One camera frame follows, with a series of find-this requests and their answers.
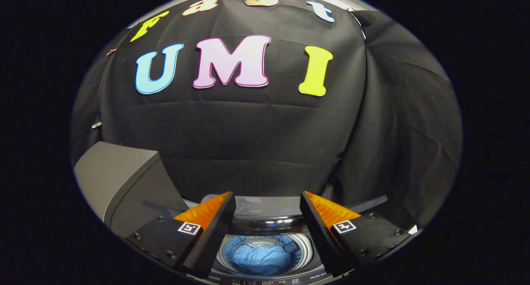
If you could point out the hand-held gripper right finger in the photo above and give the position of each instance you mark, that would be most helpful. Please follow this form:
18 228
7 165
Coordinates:
316 231

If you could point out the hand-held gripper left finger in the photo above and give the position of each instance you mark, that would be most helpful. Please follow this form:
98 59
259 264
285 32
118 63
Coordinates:
217 231

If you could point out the light blue polo shirt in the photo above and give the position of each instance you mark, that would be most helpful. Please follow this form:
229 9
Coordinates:
261 258

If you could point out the dark grey washing machine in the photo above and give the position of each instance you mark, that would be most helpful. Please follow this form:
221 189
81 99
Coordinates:
265 208

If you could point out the grey cabinet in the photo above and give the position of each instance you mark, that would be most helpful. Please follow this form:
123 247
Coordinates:
120 173

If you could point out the silver clip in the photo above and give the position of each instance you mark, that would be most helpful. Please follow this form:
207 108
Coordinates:
96 125

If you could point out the copper clip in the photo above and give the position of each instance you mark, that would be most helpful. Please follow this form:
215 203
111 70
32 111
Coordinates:
112 51

